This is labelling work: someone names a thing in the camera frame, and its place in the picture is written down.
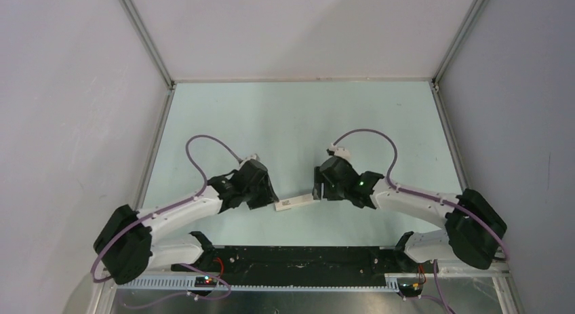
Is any white remote control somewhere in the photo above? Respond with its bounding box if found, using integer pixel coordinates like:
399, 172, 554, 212
274, 193, 319, 212

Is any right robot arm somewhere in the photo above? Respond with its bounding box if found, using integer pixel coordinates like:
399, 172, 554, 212
313, 156, 507, 272

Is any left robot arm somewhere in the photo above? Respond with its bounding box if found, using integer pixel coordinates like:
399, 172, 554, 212
93, 159, 279, 285

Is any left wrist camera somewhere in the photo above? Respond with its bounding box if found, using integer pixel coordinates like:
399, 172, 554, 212
241, 153, 260, 163

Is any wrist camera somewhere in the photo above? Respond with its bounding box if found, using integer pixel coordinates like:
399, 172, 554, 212
241, 153, 260, 163
326, 144, 351, 162

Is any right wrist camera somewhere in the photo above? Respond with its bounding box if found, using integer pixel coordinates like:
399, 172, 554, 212
326, 144, 351, 162

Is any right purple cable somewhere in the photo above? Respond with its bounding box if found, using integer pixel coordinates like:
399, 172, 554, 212
332, 128, 511, 263

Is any purple cable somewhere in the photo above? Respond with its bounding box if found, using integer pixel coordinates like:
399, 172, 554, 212
90, 134, 245, 284
332, 128, 511, 263

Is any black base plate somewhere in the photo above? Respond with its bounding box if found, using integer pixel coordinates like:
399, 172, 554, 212
193, 246, 419, 286

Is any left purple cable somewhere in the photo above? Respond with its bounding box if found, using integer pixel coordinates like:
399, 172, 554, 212
90, 134, 245, 284

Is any white cable duct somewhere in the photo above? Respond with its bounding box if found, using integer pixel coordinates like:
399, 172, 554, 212
118, 275, 399, 292

